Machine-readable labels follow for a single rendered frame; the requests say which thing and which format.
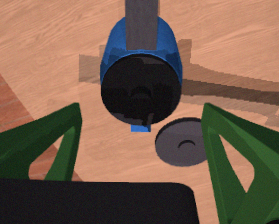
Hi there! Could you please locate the dark grey round base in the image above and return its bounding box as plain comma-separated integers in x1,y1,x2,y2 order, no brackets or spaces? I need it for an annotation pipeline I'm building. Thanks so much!
155,117,207,167

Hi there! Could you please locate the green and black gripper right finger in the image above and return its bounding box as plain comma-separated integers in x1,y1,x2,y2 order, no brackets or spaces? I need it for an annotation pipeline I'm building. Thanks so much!
201,103,279,224

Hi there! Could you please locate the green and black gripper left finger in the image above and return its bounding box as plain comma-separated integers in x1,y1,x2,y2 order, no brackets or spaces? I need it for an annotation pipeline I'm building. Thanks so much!
0,102,83,181

